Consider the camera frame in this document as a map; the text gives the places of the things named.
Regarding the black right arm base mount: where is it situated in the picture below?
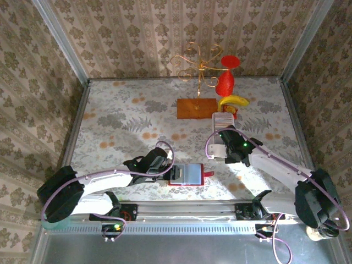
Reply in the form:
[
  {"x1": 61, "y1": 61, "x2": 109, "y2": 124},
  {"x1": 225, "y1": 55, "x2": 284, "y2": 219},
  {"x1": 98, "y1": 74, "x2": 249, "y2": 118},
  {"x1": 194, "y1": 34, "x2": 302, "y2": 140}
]
[{"x1": 235, "y1": 202, "x2": 285, "y2": 221}]

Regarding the red leather card holder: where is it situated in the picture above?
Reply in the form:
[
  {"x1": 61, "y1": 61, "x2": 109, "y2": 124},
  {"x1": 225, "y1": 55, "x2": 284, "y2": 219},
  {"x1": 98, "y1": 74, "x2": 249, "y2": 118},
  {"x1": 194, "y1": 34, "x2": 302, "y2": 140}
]
[{"x1": 168, "y1": 163, "x2": 215, "y2": 187}]

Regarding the glass jar black lid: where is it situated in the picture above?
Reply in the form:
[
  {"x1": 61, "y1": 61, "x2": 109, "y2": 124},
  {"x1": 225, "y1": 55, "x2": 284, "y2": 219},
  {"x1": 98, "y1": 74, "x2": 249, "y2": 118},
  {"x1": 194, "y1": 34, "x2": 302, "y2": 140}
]
[{"x1": 306, "y1": 224, "x2": 339, "y2": 242}]

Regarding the black controller board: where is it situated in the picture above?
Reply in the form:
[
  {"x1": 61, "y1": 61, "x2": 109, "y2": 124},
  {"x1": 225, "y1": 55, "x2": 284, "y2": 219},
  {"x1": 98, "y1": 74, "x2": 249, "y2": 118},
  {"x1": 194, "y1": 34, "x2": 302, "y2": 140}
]
[
  {"x1": 254, "y1": 223, "x2": 278, "y2": 239},
  {"x1": 101, "y1": 223, "x2": 124, "y2": 239}
]

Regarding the aluminium table side rail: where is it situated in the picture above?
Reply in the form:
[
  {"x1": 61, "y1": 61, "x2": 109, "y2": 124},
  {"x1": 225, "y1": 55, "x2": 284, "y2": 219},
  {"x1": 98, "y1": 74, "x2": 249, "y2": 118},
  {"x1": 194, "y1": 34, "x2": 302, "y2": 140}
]
[
  {"x1": 279, "y1": 78, "x2": 324, "y2": 177},
  {"x1": 60, "y1": 79, "x2": 91, "y2": 171}
]

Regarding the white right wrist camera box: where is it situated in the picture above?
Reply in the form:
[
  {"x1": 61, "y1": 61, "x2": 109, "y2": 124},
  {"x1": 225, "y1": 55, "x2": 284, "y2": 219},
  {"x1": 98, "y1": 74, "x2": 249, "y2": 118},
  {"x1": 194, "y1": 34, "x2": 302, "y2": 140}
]
[{"x1": 206, "y1": 143, "x2": 228, "y2": 160}]

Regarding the yellow banana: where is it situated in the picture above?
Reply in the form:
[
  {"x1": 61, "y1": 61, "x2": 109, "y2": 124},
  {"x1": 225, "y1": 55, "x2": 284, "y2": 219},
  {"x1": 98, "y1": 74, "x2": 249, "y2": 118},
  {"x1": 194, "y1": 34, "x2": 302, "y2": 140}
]
[{"x1": 217, "y1": 95, "x2": 250, "y2": 113}]

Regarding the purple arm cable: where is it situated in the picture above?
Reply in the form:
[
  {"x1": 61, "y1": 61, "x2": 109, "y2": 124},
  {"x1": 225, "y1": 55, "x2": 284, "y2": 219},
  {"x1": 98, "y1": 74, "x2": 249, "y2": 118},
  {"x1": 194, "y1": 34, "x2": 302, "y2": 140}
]
[
  {"x1": 40, "y1": 140, "x2": 175, "y2": 243},
  {"x1": 205, "y1": 126, "x2": 350, "y2": 264}
]

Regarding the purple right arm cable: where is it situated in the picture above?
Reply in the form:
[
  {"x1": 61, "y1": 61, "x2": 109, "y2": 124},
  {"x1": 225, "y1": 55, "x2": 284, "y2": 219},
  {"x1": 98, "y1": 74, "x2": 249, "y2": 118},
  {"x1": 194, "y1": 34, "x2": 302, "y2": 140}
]
[{"x1": 205, "y1": 126, "x2": 350, "y2": 264}]

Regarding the striped rectangular tray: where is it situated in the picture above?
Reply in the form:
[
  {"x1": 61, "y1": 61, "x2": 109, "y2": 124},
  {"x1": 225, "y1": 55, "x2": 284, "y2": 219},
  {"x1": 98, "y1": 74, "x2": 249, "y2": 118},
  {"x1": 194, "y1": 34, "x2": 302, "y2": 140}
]
[{"x1": 214, "y1": 114, "x2": 234, "y2": 129}]

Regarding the gold wire stand wooden base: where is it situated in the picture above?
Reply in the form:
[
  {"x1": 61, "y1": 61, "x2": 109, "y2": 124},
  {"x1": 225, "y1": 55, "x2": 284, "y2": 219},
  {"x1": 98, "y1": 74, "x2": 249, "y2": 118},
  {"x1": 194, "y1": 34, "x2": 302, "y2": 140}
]
[{"x1": 170, "y1": 42, "x2": 224, "y2": 120}]

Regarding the red plastic goblet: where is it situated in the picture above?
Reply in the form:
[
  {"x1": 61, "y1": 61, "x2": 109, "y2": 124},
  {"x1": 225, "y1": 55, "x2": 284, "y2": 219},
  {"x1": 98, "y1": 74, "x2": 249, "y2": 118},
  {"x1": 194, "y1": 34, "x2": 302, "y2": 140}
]
[{"x1": 215, "y1": 54, "x2": 240, "y2": 97}]

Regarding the red yellow small packet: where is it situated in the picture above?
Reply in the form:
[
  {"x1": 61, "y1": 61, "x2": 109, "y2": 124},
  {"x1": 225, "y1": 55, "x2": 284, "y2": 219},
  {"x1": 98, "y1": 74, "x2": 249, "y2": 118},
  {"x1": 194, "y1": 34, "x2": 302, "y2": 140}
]
[{"x1": 221, "y1": 105, "x2": 239, "y2": 118}]

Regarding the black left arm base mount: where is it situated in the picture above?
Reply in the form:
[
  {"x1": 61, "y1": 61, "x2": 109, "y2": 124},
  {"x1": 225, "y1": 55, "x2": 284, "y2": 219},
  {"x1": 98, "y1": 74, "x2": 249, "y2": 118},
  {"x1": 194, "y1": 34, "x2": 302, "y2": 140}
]
[{"x1": 89, "y1": 202, "x2": 138, "y2": 222}]

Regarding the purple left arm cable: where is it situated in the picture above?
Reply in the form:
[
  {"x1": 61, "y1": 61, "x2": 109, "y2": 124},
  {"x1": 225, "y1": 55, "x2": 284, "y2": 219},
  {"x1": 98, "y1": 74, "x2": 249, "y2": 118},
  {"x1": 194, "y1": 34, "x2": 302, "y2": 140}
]
[{"x1": 40, "y1": 140, "x2": 175, "y2": 243}]

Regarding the aluminium extrusion rail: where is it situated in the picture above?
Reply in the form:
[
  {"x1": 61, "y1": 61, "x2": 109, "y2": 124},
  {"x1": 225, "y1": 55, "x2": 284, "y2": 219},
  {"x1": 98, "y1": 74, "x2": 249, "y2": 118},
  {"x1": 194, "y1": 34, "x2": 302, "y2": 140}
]
[{"x1": 41, "y1": 200, "x2": 338, "y2": 224}]

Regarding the grey slotted cable duct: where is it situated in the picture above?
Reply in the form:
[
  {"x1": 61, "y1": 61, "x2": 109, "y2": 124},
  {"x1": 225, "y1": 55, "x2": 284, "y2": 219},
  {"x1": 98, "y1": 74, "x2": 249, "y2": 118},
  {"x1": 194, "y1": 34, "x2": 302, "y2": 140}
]
[{"x1": 45, "y1": 221, "x2": 258, "y2": 235}]

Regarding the floral patterned table cover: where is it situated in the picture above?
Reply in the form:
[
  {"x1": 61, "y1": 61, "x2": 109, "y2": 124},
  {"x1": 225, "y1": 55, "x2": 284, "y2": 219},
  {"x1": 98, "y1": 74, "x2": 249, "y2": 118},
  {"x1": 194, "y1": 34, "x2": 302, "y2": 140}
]
[{"x1": 65, "y1": 76, "x2": 306, "y2": 201}]

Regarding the teal plastic cup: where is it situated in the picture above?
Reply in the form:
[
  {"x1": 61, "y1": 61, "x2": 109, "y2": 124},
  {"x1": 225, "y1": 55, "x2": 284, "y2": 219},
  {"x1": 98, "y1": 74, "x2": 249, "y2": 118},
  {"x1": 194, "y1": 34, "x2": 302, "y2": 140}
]
[{"x1": 41, "y1": 218, "x2": 69, "y2": 231}]

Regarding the aluminium frame post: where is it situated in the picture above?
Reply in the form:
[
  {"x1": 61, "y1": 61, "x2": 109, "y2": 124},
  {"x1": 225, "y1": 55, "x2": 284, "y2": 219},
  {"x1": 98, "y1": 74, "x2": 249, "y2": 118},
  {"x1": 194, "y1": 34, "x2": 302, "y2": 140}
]
[
  {"x1": 31, "y1": 0, "x2": 91, "y2": 83},
  {"x1": 279, "y1": 0, "x2": 335, "y2": 83}
]

